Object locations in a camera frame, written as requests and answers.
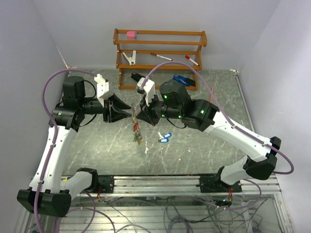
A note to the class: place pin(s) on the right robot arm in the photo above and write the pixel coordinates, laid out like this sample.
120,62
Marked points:
260,159

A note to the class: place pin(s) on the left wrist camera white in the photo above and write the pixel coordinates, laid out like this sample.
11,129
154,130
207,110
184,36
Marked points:
103,89

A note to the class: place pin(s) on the red-capped white marker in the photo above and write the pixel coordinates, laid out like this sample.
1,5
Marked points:
193,61

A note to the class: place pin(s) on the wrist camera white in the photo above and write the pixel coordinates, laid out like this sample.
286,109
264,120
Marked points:
148,90
103,89

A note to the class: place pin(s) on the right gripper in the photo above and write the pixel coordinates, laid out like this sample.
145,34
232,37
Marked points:
146,114

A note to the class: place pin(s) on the black stapler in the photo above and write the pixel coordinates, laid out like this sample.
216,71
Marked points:
136,77

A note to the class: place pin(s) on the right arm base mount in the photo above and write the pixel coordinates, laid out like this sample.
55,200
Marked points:
209,184

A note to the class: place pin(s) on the wooden three-tier rack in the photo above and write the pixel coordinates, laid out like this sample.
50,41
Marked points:
171,44

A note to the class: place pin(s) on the white plastic clamp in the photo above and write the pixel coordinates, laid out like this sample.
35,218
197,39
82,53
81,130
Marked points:
131,60

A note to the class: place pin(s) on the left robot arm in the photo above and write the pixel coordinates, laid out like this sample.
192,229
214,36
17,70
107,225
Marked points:
47,194

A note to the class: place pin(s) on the metal disc keyring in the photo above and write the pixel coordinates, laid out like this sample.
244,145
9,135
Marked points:
136,129

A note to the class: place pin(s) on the pink eraser block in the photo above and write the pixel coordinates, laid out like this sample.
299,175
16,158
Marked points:
131,35

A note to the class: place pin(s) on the red-capped marker pen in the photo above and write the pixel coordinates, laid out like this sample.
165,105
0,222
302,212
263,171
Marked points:
160,56

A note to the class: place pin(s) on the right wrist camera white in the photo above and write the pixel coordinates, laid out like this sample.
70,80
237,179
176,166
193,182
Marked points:
148,90

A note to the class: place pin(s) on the aluminium frame rail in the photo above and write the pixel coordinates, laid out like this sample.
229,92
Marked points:
155,185

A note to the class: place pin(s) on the blue tag key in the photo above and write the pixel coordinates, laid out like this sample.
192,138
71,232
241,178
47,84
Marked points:
162,139
167,135

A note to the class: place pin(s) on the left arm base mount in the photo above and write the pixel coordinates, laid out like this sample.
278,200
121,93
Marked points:
104,184

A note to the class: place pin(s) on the orange pencil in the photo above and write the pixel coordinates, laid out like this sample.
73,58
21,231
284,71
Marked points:
211,95

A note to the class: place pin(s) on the blue stapler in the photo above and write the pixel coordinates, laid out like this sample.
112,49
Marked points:
184,81

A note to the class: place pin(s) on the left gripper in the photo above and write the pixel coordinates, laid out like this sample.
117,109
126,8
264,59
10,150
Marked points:
113,115

